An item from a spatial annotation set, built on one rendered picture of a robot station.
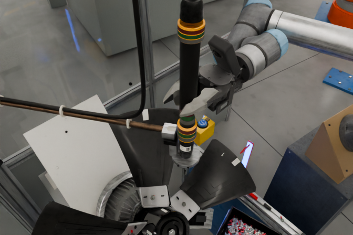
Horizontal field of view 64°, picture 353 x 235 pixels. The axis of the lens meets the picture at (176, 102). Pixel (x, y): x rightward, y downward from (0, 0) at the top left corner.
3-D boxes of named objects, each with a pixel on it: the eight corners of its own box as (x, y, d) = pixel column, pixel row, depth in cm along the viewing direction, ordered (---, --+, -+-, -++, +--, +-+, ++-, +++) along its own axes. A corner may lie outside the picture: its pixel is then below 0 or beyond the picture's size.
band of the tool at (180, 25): (175, 43, 45) (175, 27, 43) (180, 30, 48) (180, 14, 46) (201, 47, 44) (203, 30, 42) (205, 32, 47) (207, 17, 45)
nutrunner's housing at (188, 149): (176, 167, 70) (176, -18, 38) (179, 153, 73) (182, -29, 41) (191, 169, 70) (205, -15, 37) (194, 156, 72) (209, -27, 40)
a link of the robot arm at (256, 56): (268, 52, 62) (239, 38, 66) (256, 61, 60) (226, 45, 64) (261, 78, 67) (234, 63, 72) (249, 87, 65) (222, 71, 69)
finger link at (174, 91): (164, 119, 58) (200, 102, 61) (163, 98, 54) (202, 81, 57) (157, 109, 60) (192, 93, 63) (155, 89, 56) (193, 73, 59)
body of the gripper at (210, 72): (215, 117, 61) (249, 91, 66) (219, 87, 54) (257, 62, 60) (190, 99, 64) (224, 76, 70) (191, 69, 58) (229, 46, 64)
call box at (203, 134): (175, 128, 138) (175, 114, 131) (189, 118, 143) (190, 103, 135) (198, 148, 130) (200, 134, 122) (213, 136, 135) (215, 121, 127)
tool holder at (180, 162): (160, 164, 68) (158, 139, 61) (167, 141, 73) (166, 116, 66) (197, 171, 67) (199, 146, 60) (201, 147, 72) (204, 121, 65)
